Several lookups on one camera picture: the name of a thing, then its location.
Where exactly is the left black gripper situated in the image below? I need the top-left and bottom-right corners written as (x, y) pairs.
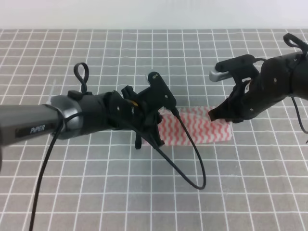
top-left (105, 86), bottom-right (165, 150)

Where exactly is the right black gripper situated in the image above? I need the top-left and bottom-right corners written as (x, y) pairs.
top-left (208, 81), bottom-right (267, 124)

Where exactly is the pink white wavy towel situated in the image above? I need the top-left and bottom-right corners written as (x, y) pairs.
top-left (158, 106), bottom-right (232, 146)

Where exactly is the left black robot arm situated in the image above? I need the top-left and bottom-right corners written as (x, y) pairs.
top-left (0, 86), bottom-right (164, 149)

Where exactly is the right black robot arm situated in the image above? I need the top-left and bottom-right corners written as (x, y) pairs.
top-left (209, 52), bottom-right (308, 123)

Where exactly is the grey grid tablecloth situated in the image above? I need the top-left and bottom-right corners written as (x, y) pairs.
top-left (0, 29), bottom-right (308, 231)

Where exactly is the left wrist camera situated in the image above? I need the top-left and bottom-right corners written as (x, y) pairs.
top-left (142, 71), bottom-right (177, 111)

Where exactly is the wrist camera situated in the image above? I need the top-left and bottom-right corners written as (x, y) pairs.
top-left (209, 54), bottom-right (264, 85)
top-left (142, 71), bottom-right (177, 111)

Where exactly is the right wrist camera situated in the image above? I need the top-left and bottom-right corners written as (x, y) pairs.
top-left (209, 54), bottom-right (264, 85)

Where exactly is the left black camera cable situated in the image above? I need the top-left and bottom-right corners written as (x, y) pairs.
top-left (28, 62), bottom-right (207, 231)

